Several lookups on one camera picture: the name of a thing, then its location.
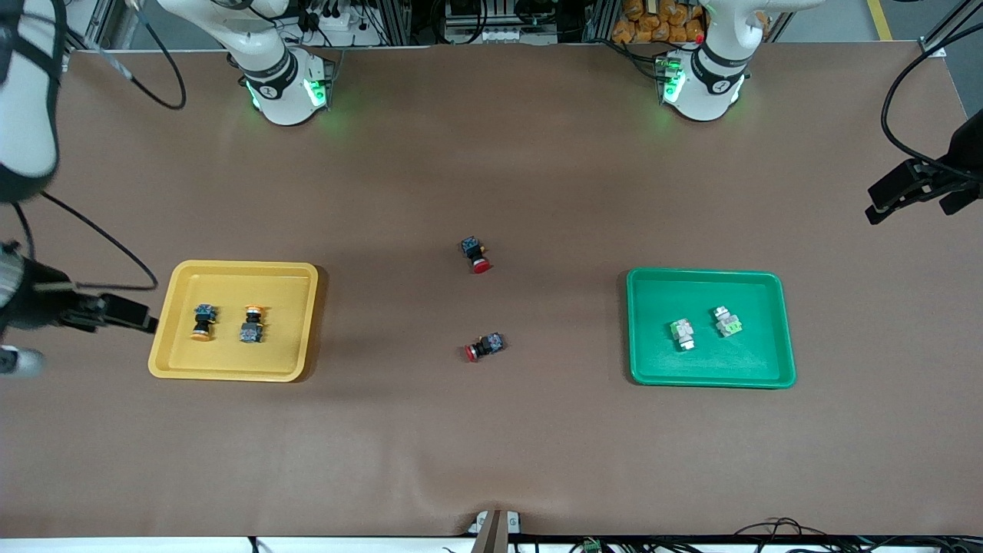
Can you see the red push button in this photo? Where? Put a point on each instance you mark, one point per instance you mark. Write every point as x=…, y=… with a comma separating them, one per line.
x=484, y=347
x=476, y=253

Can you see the aluminium frame post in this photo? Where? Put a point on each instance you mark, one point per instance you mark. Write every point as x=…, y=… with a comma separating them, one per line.
x=948, y=34

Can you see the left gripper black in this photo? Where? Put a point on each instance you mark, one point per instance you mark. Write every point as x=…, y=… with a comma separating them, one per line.
x=969, y=146

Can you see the white silver switch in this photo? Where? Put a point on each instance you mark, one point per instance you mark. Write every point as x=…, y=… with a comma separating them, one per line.
x=682, y=334

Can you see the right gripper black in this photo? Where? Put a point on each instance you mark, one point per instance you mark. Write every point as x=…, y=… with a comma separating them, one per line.
x=40, y=296

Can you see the white socket bar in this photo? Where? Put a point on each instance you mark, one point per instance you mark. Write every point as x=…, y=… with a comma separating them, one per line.
x=488, y=35

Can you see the yellow plastic tray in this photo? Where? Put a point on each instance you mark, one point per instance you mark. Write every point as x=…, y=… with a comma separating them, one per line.
x=230, y=361

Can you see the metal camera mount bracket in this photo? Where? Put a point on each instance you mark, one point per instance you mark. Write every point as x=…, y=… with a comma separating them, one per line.
x=494, y=530

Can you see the green push button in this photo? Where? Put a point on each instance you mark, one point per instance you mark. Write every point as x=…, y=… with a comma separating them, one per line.
x=727, y=322

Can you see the small green connector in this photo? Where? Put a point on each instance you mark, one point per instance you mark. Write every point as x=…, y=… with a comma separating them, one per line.
x=591, y=545

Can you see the yellow push button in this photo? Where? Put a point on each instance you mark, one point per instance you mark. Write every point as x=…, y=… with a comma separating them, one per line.
x=203, y=322
x=252, y=326

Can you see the brown table mat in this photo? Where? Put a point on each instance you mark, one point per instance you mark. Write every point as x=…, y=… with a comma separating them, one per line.
x=491, y=445

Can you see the orange packets pile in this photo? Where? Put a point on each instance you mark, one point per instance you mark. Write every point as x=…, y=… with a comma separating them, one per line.
x=660, y=19

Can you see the white power strip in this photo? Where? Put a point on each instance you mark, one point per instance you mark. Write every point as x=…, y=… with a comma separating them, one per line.
x=342, y=31

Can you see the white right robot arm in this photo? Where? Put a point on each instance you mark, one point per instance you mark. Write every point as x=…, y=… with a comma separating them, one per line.
x=269, y=61

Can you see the green plastic tray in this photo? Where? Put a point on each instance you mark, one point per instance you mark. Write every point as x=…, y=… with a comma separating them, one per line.
x=710, y=369

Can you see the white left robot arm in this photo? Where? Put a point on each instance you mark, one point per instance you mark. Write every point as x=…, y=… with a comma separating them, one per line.
x=714, y=77

